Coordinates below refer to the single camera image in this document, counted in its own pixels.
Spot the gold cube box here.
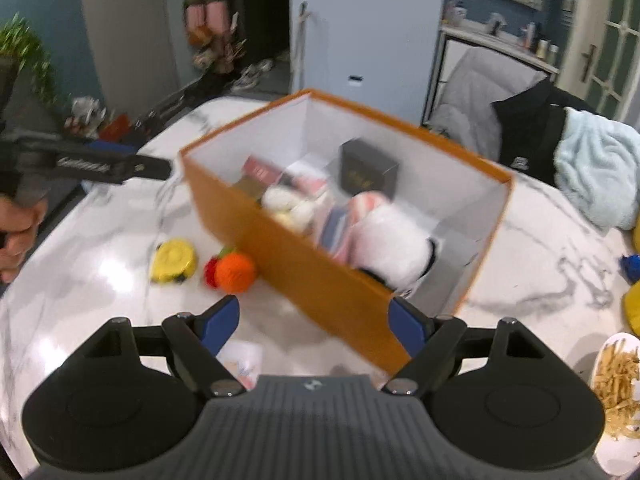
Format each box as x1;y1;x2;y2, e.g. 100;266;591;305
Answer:
232;176;266;203

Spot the black garment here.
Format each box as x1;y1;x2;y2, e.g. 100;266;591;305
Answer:
490;79;608;186

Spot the printed picture box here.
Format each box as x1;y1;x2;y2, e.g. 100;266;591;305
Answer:
315;205;358;261

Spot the white pole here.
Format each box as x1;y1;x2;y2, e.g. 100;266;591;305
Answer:
295;2;311;93

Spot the light blue fleece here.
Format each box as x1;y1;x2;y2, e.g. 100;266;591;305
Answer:
554;107;640;231

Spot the white crochet bunny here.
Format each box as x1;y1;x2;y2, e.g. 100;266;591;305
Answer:
261;186;321;233

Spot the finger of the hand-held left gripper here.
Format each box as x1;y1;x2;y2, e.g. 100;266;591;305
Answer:
55;146;172;186
84;140;140;154

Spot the pale pink box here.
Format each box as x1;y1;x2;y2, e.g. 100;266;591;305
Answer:
285;161;331;196

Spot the small grey figurine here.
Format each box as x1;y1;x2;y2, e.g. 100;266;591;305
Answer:
67;97;103;133

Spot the white sink cabinet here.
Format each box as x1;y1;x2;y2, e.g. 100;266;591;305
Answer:
422;22;561;126

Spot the pink bag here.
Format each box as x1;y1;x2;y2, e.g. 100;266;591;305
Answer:
185;0;231;41

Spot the person's left hand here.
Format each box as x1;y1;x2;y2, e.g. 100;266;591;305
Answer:
0;195;51;284

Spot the black box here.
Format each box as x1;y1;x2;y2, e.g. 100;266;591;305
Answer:
339;138;401;196

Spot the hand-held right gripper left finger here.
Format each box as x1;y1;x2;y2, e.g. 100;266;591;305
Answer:
82;294;256;398

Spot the red box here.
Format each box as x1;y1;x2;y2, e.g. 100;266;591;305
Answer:
242;156;283;191

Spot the grey jacket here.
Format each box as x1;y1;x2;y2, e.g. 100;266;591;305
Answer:
429;46;548;161

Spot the panelled door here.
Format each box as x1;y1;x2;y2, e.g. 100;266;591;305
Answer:
557;0;640;122

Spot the red flat packet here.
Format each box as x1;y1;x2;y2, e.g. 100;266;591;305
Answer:
100;114;132;143

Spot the white bowl of fries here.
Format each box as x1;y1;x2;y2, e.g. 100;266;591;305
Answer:
590;331;640;476

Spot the green plant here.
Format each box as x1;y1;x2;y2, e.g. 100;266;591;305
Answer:
0;12;58;106

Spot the orange crochet fruit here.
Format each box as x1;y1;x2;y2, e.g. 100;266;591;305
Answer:
202;244;258;295

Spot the yellow cup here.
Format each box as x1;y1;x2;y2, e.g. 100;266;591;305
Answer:
620;280;640;337

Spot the orange cardboard box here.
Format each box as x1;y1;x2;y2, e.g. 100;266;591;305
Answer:
179;89;515;378

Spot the pink striped white plush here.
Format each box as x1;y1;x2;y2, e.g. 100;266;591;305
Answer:
345;191;441;291

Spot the white lotion tube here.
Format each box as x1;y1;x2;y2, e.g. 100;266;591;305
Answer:
217;341;264;391

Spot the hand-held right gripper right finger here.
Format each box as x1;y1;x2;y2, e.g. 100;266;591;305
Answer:
381;296;548;396

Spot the yellow tape measure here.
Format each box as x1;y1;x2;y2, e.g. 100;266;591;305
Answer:
150;239;197;285

